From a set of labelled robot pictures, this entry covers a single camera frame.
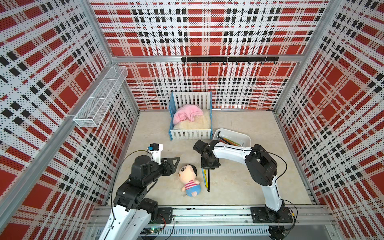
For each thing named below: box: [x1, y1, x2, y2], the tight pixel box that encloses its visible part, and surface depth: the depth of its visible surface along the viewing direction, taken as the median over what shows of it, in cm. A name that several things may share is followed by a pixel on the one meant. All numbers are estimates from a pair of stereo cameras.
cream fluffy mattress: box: [173, 108, 211, 130], surface depth 102 cm
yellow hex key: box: [204, 169, 209, 188], surface depth 88 cm
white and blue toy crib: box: [168, 91, 213, 141], surface depth 103 cm
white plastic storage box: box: [213, 128, 252, 148], surface depth 103 cm
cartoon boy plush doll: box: [178, 164, 201, 197], surface depth 80 cm
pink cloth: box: [173, 104, 204, 125], surface depth 101 cm
